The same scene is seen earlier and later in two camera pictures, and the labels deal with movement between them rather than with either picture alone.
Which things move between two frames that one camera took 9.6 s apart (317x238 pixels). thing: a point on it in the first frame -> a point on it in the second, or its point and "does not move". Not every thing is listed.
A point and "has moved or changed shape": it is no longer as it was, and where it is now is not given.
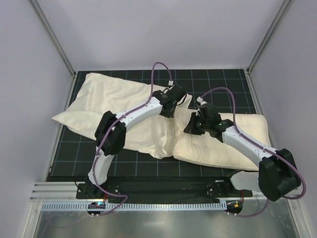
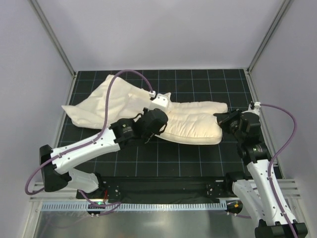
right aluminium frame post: [282, 12] does not move
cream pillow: [207, 148] has moved or changed shape
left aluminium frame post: [53, 37] does not move
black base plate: [216, 187] does not move
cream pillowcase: [97, 94] has moved or changed shape
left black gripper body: [170, 109] -> [147, 109]
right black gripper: [196, 124] -> [228, 121]
